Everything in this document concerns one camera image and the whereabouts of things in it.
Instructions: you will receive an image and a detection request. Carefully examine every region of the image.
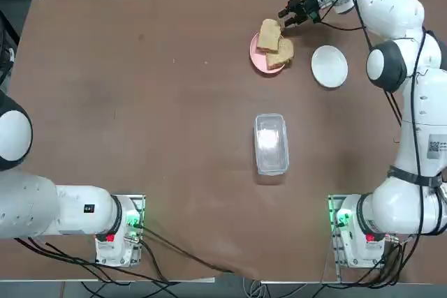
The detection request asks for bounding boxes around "brown bread slice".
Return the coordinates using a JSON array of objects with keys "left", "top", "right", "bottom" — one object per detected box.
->
[
  {"left": 265, "top": 38, "right": 295, "bottom": 70},
  {"left": 257, "top": 18, "right": 283, "bottom": 52}
]

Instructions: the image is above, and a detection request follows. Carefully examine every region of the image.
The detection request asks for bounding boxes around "white round plate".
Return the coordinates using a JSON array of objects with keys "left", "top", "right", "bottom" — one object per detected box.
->
[{"left": 311, "top": 45, "right": 349, "bottom": 89}]

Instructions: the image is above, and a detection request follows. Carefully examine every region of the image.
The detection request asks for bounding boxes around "pink round plate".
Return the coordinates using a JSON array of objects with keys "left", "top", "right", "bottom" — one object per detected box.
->
[{"left": 249, "top": 31, "right": 291, "bottom": 75}]

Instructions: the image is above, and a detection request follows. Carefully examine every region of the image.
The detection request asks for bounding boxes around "black base cable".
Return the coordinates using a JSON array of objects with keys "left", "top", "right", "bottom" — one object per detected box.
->
[
  {"left": 13, "top": 237, "right": 179, "bottom": 285},
  {"left": 138, "top": 224, "right": 235, "bottom": 275}
]

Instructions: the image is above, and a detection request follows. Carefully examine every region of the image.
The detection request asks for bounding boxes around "clear plastic food container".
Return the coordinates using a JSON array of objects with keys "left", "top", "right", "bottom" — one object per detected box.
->
[{"left": 254, "top": 112, "right": 290, "bottom": 176}]

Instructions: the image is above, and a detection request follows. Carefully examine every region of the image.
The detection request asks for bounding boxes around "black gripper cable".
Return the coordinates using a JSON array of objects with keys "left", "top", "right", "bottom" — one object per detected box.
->
[{"left": 317, "top": 0, "right": 425, "bottom": 128}]

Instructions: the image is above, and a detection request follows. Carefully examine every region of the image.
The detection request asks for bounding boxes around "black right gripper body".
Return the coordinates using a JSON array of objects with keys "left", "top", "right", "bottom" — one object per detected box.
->
[{"left": 302, "top": 0, "right": 323, "bottom": 24}]

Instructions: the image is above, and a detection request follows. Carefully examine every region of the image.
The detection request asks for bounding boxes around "white cable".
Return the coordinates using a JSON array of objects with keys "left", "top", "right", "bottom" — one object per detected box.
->
[{"left": 242, "top": 276, "right": 268, "bottom": 298}]

